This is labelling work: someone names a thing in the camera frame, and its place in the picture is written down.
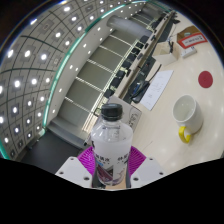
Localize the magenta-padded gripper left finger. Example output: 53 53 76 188
54 146 98 188

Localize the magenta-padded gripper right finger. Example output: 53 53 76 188
125 145 167 188

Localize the clear water bottle black cap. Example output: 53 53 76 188
90 103 134 187

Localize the large white cardboard box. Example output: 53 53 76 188
106 95 143 129

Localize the black desk phone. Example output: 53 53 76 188
129 79 151 104

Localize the white printed paper sheet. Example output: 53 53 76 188
139 69 175 111

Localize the group of ceiling lights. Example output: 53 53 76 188
0 0 134 158

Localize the flat round red coaster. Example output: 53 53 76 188
197 70 214 89

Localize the row of black office chairs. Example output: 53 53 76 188
103 33 151 99

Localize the small open white box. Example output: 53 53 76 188
152 41 179 67

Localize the long curved conference table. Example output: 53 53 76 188
114 11 178 101

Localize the open brown box red side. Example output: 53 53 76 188
176 25 208 50

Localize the white mug yellow handle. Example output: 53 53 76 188
171 94 204 145

